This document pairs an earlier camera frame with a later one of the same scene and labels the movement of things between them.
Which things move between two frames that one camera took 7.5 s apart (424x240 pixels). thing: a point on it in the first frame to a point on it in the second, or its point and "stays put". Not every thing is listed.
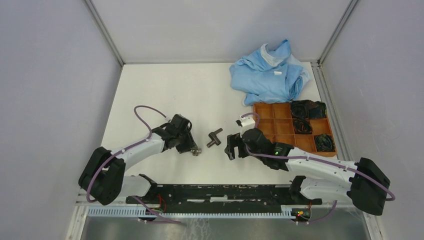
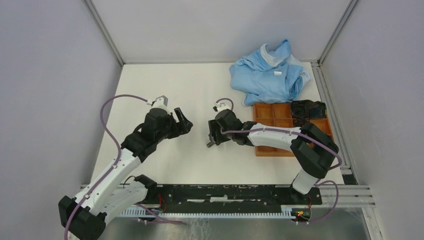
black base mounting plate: (227, 199) stays put
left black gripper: (189, 143) to (184, 125)
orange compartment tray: (276, 119) stays put
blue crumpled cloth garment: (267, 76) stays put
